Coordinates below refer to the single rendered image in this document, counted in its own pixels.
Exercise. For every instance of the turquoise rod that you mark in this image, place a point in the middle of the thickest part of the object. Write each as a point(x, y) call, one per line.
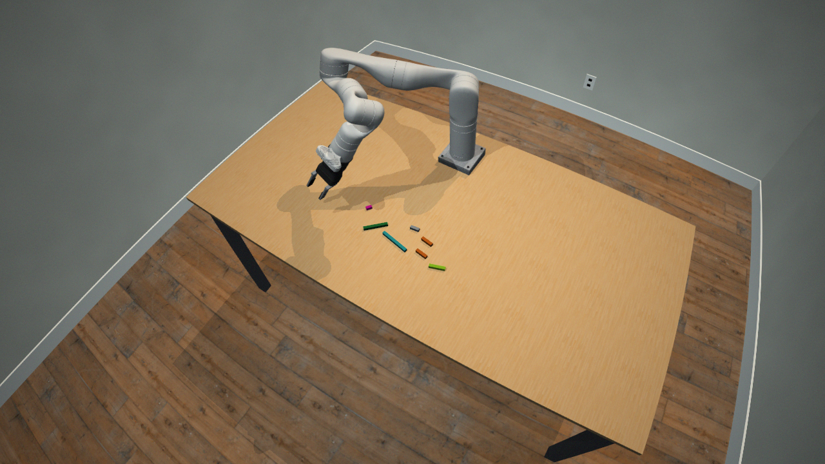
point(394, 241)

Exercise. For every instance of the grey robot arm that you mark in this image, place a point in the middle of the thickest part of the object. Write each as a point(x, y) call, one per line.
point(363, 115)

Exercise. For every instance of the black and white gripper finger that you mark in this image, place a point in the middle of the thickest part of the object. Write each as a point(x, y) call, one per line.
point(312, 178)
point(323, 194)

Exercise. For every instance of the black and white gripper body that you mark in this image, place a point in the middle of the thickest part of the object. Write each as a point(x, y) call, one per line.
point(335, 160)

